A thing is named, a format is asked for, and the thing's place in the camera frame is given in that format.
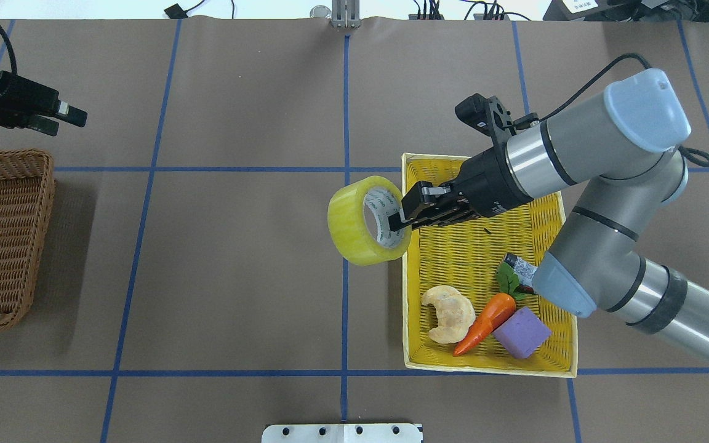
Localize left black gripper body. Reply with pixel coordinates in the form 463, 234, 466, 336
0, 71, 59, 129

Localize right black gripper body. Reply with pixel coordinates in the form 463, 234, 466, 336
437, 148, 532, 227

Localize yellow tape roll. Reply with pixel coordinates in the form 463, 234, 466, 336
327, 176, 412, 266

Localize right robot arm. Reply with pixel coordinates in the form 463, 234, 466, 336
388, 68, 709, 362

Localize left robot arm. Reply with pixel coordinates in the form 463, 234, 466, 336
0, 23, 88, 137

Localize brown wicker basket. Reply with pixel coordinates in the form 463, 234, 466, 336
0, 149, 55, 330

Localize yellow woven basket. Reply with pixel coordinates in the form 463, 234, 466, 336
401, 153, 578, 378

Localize toy croissant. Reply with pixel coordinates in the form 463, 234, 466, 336
421, 284, 476, 344

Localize toy carrot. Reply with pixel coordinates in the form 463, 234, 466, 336
453, 263, 526, 357

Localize purple foam cube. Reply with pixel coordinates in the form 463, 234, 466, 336
492, 306, 552, 359

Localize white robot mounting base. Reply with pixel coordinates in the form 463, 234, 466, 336
261, 423, 425, 442

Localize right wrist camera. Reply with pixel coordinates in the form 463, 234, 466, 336
455, 94, 540, 147

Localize aluminium camera post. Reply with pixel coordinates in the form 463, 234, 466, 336
330, 0, 362, 29

